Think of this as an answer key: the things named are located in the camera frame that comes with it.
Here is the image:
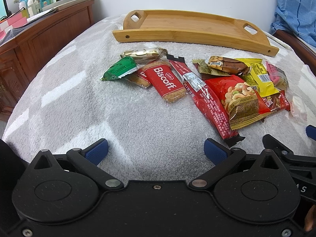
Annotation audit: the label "red nut snack packet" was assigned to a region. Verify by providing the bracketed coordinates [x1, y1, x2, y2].
[205, 75, 272, 130]

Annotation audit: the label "pink cake packet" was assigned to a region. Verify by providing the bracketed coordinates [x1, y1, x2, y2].
[266, 62, 289, 91]

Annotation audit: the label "yellow snack packet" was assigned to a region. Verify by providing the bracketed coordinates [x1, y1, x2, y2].
[237, 58, 279, 97]

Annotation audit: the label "long red snack bar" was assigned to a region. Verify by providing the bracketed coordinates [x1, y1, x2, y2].
[166, 55, 245, 147]

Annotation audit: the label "brown chocolate wafer packet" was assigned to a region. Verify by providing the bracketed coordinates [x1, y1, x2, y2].
[207, 56, 251, 75]

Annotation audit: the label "olive gold snack packet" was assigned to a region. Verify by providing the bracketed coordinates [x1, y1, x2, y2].
[192, 59, 230, 80]

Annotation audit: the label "small Biscoff biscuit packet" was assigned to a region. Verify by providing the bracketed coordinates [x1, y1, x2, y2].
[124, 69, 151, 88]

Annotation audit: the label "green snack packet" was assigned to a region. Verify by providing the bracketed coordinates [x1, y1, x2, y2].
[101, 56, 137, 81]

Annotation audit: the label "large Biscoff biscuit packet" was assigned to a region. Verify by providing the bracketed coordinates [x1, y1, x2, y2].
[142, 60, 186, 103]

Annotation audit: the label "gold white candy bar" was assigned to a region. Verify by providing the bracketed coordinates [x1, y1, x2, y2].
[120, 47, 168, 63]

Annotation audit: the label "white marshmallow packet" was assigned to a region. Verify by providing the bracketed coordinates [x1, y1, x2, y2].
[290, 95, 308, 123]

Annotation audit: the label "dark red chocolate bar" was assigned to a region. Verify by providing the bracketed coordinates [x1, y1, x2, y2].
[257, 90, 290, 114]

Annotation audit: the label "person's right hand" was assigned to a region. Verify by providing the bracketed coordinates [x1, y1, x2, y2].
[304, 205, 316, 232]

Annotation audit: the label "grey checkered blanket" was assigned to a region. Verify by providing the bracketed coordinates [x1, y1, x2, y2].
[2, 14, 316, 186]

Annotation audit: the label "wooden chair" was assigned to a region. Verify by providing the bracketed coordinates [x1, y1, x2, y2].
[273, 30, 315, 74]

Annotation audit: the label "wooden dresser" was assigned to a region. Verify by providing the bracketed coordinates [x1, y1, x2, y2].
[1, 0, 94, 121]

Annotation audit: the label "blue plaid cloth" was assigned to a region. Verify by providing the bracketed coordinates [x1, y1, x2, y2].
[271, 0, 316, 47]

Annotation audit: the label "bamboo serving tray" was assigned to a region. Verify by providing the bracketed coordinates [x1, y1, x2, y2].
[113, 10, 279, 57]

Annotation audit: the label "papers on dresser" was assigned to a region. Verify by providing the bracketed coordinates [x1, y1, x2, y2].
[0, 8, 58, 46]

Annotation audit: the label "pink box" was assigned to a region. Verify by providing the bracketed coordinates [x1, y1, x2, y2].
[0, 12, 27, 39]

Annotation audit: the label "white small bottle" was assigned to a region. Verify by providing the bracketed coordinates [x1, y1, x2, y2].
[27, 0, 36, 17]

